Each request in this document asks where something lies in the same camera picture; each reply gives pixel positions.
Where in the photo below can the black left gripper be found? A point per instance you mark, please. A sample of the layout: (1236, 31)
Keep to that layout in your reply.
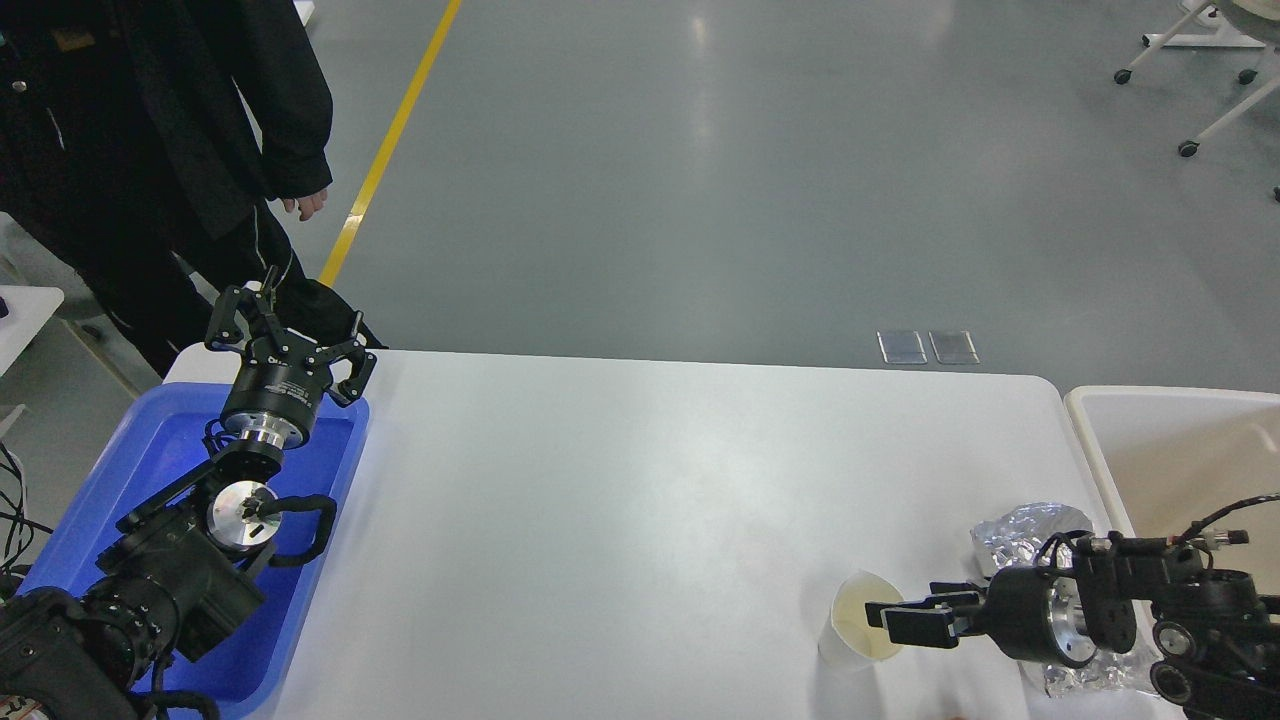
(279, 385)

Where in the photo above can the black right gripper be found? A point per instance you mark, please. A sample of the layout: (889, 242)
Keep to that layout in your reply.
(1030, 615)

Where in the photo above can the white paper cup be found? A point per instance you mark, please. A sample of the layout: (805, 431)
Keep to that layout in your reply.
(848, 642)

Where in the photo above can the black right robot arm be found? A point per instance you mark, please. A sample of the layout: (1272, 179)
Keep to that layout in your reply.
(1216, 633)

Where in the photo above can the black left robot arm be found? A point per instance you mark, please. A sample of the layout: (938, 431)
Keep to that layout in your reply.
(182, 576)

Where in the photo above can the crumpled silver foil bag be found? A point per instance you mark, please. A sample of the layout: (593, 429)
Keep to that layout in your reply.
(1013, 540)

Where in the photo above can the blue plastic bin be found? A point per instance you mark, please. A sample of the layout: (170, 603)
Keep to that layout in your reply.
(156, 444)

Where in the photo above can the person in black clothes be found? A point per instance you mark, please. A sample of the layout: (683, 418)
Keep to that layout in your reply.
(143, 142)

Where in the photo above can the white side table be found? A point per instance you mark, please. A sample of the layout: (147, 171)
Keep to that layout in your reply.
(28, 309)

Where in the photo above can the right floor metal plate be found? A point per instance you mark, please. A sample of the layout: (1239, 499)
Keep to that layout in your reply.
(954, 347)

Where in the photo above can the floor metal plate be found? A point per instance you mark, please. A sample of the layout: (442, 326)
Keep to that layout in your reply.
(902, 348)
(954, 347)

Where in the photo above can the left floor metal plate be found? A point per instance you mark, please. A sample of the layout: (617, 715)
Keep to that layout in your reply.
(902, 348)

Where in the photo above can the beige plastic bin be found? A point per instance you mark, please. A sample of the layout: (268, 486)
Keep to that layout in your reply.
(1165, 456)

